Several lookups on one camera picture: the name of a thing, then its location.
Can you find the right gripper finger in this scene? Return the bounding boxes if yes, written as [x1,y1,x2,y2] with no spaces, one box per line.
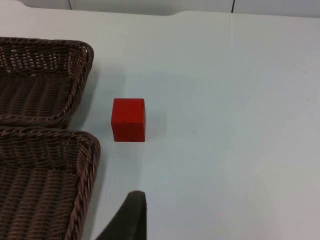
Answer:
[94,190,148,240]

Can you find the red cube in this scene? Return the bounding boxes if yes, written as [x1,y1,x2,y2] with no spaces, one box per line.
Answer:
[110,97,147,143]

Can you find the dark brown wicker basket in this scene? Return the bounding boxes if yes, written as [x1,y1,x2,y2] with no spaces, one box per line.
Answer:
[0,37,95,129]
[0,126,102,240]

